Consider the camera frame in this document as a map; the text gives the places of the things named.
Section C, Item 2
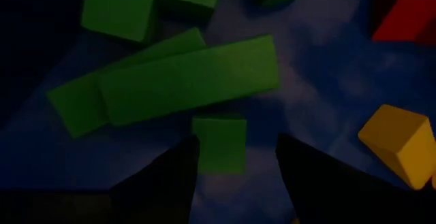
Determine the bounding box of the blue plastic bin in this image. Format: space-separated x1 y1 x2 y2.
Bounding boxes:
0 0 436 224

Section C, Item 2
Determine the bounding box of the long green block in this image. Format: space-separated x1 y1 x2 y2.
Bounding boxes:
99 35 283 127

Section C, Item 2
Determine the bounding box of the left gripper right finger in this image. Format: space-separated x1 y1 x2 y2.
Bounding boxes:
275 133 436 224

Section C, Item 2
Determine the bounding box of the yellow rectangular block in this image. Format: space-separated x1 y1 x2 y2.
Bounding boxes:
357 103 436 191

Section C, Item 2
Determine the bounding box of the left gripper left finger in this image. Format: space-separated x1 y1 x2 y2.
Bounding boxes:
0 135 200 224

